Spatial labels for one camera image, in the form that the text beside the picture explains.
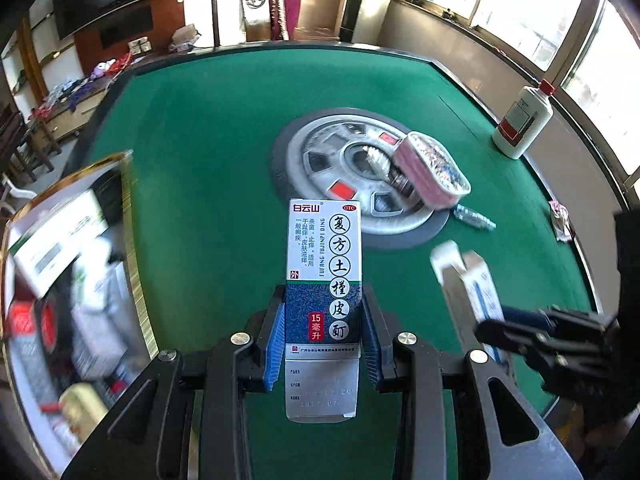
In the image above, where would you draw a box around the blue white medicine box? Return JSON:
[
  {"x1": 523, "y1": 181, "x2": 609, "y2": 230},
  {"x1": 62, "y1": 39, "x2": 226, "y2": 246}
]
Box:
[{"x1": 284, "y1": 198, "x2": 362, "y2": 424}]

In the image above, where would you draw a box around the white orange slim box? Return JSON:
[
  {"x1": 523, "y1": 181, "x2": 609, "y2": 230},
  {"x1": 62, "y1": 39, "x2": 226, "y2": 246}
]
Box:
[{"x1": 430, "y1": 240, "x2": 515, "y2": 379}]

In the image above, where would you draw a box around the clear plastic pen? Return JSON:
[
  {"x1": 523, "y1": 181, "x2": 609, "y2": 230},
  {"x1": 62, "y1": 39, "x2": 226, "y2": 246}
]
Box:
[{"x1": 451, "y1": 204, "x2": 496, "y2": 231}]

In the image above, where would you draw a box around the clear zip pouch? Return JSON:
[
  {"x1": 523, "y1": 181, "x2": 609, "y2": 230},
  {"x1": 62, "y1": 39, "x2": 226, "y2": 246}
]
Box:
[{"x1": 393, "y1": 131, "x2": 472, "y2": 210}]

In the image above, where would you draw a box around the red tape roll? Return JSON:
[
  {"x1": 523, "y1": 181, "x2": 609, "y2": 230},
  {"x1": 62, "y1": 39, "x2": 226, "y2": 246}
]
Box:
[{"x1": 37, "y1": 296, "x2": 60, "y2": 354}]

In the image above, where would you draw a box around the white green medicine box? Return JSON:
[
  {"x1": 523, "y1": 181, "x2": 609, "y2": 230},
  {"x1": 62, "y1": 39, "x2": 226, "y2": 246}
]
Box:
[{"x1": 9, "y1": 190, "x2": 108, "y2": 298}]

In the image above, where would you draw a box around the snack packet at table edge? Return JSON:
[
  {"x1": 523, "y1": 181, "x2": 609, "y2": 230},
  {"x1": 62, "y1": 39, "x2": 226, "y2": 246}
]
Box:
[{"x1": 549, "y1": 200, "x2": 574, "y2": 243}]

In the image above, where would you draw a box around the white green pill bottle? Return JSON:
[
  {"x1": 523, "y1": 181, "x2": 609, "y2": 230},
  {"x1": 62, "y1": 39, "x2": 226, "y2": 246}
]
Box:
[{"x1": 72, "y1": 236, "x2": 112, "y2": 311}]

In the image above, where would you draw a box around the green gold storage box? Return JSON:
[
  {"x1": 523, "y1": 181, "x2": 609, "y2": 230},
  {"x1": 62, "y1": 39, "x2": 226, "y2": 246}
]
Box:
[{"x1": 1, "y1": 152, "x2": 158, "y2": 479}]

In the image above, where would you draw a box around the white bottle red cap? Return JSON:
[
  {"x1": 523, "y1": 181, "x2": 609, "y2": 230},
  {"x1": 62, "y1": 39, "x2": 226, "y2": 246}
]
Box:
[{"x1": 491, "y1": 79, "x2": 555, "y2": 159}]

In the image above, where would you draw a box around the red grey flat box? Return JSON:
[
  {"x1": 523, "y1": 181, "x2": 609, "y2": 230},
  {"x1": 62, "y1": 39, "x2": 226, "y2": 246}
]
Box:
[{"x1": 8, "y1": 301, "x2": 58, "y2": 412}]

